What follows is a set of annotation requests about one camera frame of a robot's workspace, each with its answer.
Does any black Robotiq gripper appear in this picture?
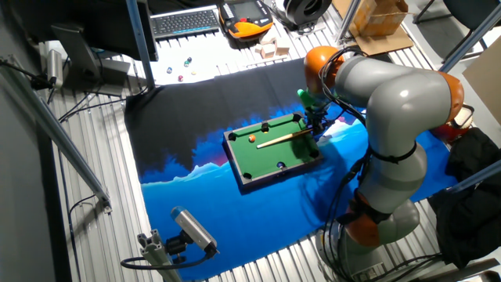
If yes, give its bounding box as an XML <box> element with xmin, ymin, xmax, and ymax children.
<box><xmin>305</xmin><ymin>106</ymin><xmax>330</xmax><ymax>137</ymax></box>

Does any wooden cue with black handle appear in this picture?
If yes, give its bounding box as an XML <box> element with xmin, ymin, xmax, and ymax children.
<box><xmin>256</xmin><ymin>128</ymin><xmax>314</xmax><ymax>150</ymax></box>

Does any miniature green pool table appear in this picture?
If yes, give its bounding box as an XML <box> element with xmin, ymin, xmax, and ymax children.
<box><xmin>222</xmin><ymin>112</ymin><xmax>324</xmax><ymax>188</ymax></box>

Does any black filament spool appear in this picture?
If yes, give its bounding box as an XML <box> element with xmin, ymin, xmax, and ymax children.
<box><xmin>282</xmin><ymin>0</ymin><xmax>333</xmax><ymax>27</ymax></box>

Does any blue and black printed cloth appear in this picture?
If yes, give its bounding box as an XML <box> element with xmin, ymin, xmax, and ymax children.
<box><xmin>124</xmin><ymin>58</ymin><xmax>459</xmax><ymax>281</ymax></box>

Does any brown cardboard box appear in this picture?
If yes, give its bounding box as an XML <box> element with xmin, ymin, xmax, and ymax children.
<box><xmin>351</xmin><ymin>0</ymin><xmax>410</xmax><ymax>38</ymax></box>

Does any orange and black teach pendant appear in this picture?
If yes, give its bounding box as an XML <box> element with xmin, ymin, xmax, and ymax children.
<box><xmin>218</xmin><ymin>0</ymin><xmax>274</xmax><ymax>40</ymax></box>

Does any black fabric bag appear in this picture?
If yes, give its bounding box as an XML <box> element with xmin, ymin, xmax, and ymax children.
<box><xmin>428</xmin><ymin>127</ymin><xmax>501</xmax><ymax>269</ymax></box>

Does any black computer keyboard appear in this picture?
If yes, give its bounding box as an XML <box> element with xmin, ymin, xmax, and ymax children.
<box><xmin>150</xmin><ymin>8</ymin><xmax>221</xmax><ymax>40</ymax></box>

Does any brown cardboard panel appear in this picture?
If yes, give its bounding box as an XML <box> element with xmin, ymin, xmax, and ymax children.
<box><xmin>461</xmin><ymin>46</ymin><xmax>501</xmax><ymax>126</ymax></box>

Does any dark office chair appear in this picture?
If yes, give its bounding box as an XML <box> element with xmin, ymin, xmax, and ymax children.
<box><xmin>413</xmin><ymin>0</ymin><xmax>501</xmax><ymax>52</ymax></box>

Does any short aluminium profile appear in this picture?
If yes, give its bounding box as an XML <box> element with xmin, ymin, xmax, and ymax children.
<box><xmin>136</xmin><ymin>229</ymin><xmax>183</xmax><ymax>282</ymax></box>

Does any black computer monitor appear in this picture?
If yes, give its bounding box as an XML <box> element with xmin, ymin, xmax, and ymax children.
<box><xmin>11</xmin><ymin>0</ymin><xmax>160</xmax><ymax>97</ymax></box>

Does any aluminium frame post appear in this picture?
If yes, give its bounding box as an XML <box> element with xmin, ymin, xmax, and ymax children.
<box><xmin>440</xmin><ymin>3</ymin><xmax>501</xmax><ymax>74</ymax></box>
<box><xmin>445</xmin><ymin>158</ymin><xmax>501</xmax><ymax>193</ymax></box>
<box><xmin>336</xmin><ymin>0</ymin><xmax>361</xmax><ymax>42</ymax></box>
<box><xmin>124</xmin><ymin>0</ymin><xmax>157</xmax><ymax>91</ymax></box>

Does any grey camera with blue end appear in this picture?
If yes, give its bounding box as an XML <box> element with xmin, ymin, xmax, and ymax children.
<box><xmin>170</xmin><ymin>206</ymin><xmax>220</xmax><ymax>255</ymax></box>

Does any black camera cable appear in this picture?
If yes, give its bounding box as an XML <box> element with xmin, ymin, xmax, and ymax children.
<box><xmin>120</xmin><ymin>250</ymin><xmax>214</xmax><ymax>272</ymax></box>

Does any black desk cable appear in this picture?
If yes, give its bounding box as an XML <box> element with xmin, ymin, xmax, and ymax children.
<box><xmin>58</xmin><ymin>84</ymin><xmax>150</xmax><ymax>123</ymax></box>

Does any long aluminium rail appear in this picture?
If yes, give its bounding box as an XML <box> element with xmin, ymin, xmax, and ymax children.
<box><xmin>0</xmin><ymin>58</ymin><xmax>113</xmax><ymax>215</ymax></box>

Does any black floor cable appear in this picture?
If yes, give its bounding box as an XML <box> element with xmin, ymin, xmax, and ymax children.
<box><xmin>67</xmin><ymin>193</ymin><xmax>97</xmax><ymax>282</ymax></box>

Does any silver cylindrical camera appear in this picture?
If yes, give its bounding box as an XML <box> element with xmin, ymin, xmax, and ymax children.
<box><xmin>46</xmin><ymin>49</ymin><xmax>64</xmax><ymax>89</ymax></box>

